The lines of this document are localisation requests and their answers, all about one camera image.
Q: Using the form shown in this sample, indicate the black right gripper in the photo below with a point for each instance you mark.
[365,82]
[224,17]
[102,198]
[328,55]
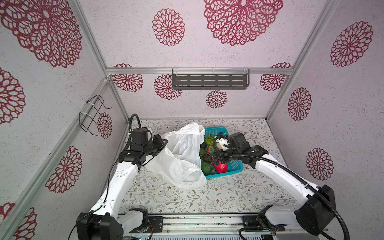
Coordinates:
[220,153]

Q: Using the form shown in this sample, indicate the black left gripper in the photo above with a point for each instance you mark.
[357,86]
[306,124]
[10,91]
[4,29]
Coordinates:
[160,143]

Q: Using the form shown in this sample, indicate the red dragon fruit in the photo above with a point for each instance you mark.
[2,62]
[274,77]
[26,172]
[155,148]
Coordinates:
[220,167]

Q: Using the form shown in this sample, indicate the spiky green custard apple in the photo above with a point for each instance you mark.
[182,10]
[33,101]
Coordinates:
[209,140]

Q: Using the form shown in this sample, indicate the white plastic bag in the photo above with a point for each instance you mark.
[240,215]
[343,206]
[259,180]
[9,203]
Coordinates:
[179,163]

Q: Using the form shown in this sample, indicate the dark green round fruit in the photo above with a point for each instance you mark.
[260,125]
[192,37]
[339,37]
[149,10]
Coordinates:
[203,152]

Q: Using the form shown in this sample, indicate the green lime fruit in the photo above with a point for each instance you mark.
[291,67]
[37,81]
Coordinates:
[206,168]

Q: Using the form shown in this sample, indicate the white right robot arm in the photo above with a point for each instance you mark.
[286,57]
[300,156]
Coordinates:
[312,214]

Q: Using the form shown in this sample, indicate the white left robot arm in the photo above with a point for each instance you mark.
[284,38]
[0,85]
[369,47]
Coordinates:
[103,221]

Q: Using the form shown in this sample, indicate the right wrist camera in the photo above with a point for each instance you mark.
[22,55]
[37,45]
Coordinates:
[221,143]

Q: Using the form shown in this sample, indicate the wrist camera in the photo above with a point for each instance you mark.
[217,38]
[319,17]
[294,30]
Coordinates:
[221,143]
[139,139]

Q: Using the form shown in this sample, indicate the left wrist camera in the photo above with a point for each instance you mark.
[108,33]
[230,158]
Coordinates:
[139,139]

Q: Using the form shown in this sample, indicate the black wire wall rack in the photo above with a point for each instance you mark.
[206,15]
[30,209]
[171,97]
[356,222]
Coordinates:
[90,117]

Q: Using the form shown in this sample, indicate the dark grey wall shelf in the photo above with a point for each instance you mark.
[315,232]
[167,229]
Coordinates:
[212,81]

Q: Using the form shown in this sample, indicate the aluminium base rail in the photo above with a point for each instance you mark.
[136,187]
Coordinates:
[214,227]

